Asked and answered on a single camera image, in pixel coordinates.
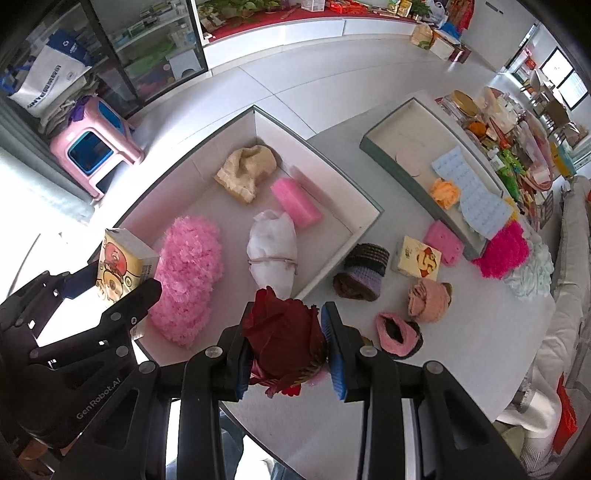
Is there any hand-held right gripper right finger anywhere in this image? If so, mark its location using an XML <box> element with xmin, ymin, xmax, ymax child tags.
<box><xmin>320</xmin><ymin>301</ymin><xmax>527</xmax><ymax>480</ymax></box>

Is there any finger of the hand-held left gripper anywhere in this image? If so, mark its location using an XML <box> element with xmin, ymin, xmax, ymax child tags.
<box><xmin>95</xmin><ymin>278</ymin><xmax>163</xmax><ymax>366</ymax></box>
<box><xmin>0</xmin><ymin>263</ymin><xmax>101</xmax><ymax>352</ymax></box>

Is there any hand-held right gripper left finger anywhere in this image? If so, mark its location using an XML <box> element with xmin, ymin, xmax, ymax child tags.
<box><xmin>65</xmin><ymin>325</ymin><xmax>254</xmax><ymax>480</ymax></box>

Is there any tissue pack with pig cartoon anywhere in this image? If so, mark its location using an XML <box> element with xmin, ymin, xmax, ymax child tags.
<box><xmin>95</xmin><ymin>227</ymin><xmax>161</xmax><ymax>310</ymax></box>

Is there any dark red fabric rose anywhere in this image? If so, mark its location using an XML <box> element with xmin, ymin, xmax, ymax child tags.
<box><xmin>242</xmin><ymin>286</ymin><xmax>326</xmax><ymax>398</ymax></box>

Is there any light pink fluffy cloth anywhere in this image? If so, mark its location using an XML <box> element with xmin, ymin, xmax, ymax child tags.
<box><xmin>148</xmin><ymin>216</ymin><xmax>225</xmax><ymax>348</ymax></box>

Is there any pink olive knit hat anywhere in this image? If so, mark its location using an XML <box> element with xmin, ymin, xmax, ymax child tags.
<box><xmin>407</xmin><ymin>278</ymin><xmax>453</xmax><ymax>322</ymax></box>

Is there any white cloth bundle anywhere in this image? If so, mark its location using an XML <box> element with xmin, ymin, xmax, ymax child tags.
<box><xmin>246</xmin><ymin>210</ymin><xmax>298</xmax><ymax>298</ymax></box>

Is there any large grey box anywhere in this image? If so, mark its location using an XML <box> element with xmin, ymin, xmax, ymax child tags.
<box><xmin>102</xmin><ymin>105</ymin><xmax>385</xmax><ymax>356</ymax></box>

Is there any tissue pack with red cartoon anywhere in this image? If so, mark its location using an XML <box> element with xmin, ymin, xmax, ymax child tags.
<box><xmin>392</xmin><ymin>236</ymin><xmax>441</xmax><ymax>281</ymax></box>

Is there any pink sponge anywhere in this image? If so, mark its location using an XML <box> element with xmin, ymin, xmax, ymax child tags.
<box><xmin>270</xmin><ymin>178</ymin><xmax>324</xmax><ymax>229</ymax></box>
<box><xmin>424</xmin><ymin>220</ymin><xmax>465</xmax><ymax>267</ymax></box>

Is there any beige knit hat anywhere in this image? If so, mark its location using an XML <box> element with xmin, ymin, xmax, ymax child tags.
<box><xmin>215</xmin><ymin>144</ymin><xmax>278</xmax><ymax>204</ymax></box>

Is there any pink knit hat dark cuff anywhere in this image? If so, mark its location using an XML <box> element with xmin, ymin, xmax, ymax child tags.
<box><xmin>376</xmin><ymin>311</ymin><xmax>424</xmax><ymax>361</ymax></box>

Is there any purple black knit hat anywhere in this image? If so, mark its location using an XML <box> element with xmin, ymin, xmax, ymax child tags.
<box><xmin>332</xmin><ymin>243</ymin><xmax>391</xmax><ymax>302</ymax></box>

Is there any person's blue jeans leg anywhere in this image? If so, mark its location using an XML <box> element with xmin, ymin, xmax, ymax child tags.
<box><xmin>265</xmin><ymin>457</ymin><xmax>291</xmax><ymax>480</ymax></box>

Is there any light grey rolled fabric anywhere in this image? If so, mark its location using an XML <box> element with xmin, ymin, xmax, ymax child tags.
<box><xmin>0</xmin><ymin>148</ymin><xmax>95</xmax><ymax>224</ymax></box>

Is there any pink plastic stool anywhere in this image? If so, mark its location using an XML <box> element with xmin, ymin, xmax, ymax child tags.
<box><xmin>49</xmin><ymin>96</ymin><xmax>145</xmax><ymax>200</ymax></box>

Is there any purple cloth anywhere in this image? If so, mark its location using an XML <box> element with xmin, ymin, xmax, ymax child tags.
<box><xmin>69</xmin><ymin>98</ymin><xmax>100</xmax><ymax>126</ymax></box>

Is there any magenta fluffy cloth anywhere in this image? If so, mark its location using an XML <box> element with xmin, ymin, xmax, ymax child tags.
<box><xmin>471</xmin><ymin>220</ymin><xmax>531</xmax><ymax>280</ymax></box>

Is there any orange knitted flower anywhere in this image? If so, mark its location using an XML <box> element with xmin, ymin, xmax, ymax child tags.
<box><xmin>429</xmin><ymin>179</ymin><xmax>461</xmax><ymax>210</ymax></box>

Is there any round pink pad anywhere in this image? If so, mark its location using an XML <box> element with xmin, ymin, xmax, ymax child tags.
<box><xmin>396</xmin><ymin>148</ymin><xmax>423</xmax><ymax>178</ymax></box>

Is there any white printed shopping bag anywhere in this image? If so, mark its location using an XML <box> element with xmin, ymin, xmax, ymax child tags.
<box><xmin>8</xmin><ymin>28</ymin><xmax>93</xmax><ymax>117</ymax></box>

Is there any mint white fluffy cloth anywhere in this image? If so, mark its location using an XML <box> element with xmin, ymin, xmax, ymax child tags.
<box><xmin>503</xmin><ymin>231</ymin><xmax>555</xmax><ymax>301</ymax></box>

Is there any light blue dimpled sheet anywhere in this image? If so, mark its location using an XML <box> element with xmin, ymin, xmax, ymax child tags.
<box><xmin>431</xmin><ymin>147</ymin><xmax>514</xmax><ymax>238</ymax></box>

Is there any shallow grey tray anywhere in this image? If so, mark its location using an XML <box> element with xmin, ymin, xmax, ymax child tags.
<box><xmin>360</xmin><ymin>97</ymin><xmax>522</xmax><ymax>261</ymax></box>

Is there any grey white sofa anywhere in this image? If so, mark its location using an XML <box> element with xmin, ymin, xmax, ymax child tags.
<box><xmin>499</xmin><ymin>175</ymin><xmax>591</xmax><ymax>476</ymax></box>

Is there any glass display cabinet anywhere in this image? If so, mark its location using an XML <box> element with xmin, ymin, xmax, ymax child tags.
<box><xmin>0</xmin><ymin>0</ymin><xmax>208</xmax><ymax>121</ymax></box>

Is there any red plastic bag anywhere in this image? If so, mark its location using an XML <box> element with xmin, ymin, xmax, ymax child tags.
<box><xmin>551</xmin><ymin>374</ymin><xmax>579</xmax><ymax>455</ymax></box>

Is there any pile of assorted packets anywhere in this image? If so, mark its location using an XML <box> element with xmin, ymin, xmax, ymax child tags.
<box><xmin>438</xmin><ymin>85</ymin><xmax>578</xmax><ymax>217</ymax></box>

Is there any gold round tin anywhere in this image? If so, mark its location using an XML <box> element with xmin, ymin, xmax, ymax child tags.
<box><xmin>450</xmin><ymin>90</ymin><xmax>481</xmax><ymax>116</ymax></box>

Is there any red-topped white cabinet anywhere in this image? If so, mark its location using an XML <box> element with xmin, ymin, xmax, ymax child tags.
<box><xmin>198</xmin><ymin>0</ymin><xmax>462</xmax><ymax>72</ymax></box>

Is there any green potted plant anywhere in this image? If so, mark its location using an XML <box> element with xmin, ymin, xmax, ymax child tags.
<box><xmin>201</xmin><ymin>0</ymin><xmax>282</xmax><ymax>21</ymax></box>

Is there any white carton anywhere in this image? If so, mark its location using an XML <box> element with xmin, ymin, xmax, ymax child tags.
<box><xmin>429</xmin><ymin>34</ymin><xmax>462</xmax><ymax>61</ymax></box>

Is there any row of colourful snack packets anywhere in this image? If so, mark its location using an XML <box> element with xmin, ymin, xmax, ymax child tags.
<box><xmin>300</xmin><ymin>0</ymin><xmax>416</xmax><ymax>17</ymax></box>

